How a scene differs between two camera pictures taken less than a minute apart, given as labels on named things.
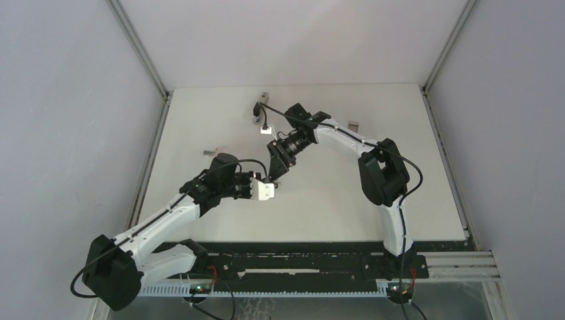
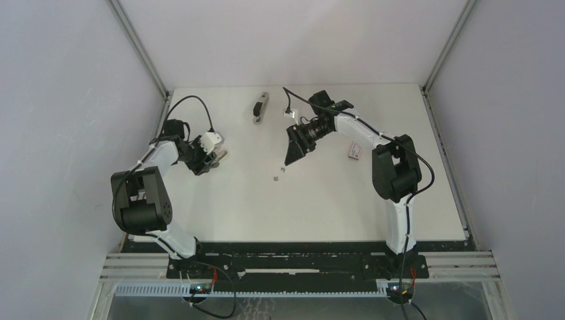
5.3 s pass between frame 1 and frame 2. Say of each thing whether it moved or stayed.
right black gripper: moved
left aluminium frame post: stayed
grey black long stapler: stayed
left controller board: stayed
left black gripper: moved
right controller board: stayed
